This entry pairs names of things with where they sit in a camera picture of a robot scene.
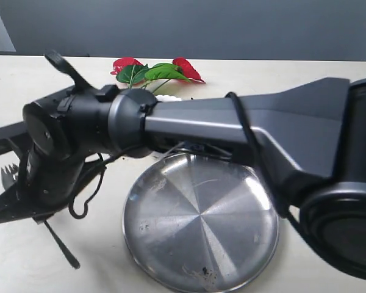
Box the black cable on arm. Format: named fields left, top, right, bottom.
left=67, top=91, right=306, bottom=233

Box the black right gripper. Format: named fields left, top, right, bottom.
left=0, top=86, right=106, bottom=224

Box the round stainless steel plate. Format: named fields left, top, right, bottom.
left=123, top=153, right=279, bottom=292

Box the white scalloped plastic pot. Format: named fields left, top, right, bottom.
left=156, top=95, right=182, bottom=103

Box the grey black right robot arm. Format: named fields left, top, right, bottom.
left=0, top=51, right=366, bottom=280

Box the red artificial flower plant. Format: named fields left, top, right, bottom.
left=110, top=57, right=206, bottom=93

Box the stainless steel spork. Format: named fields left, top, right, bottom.
left=1, top=164, right=81, bottom=269

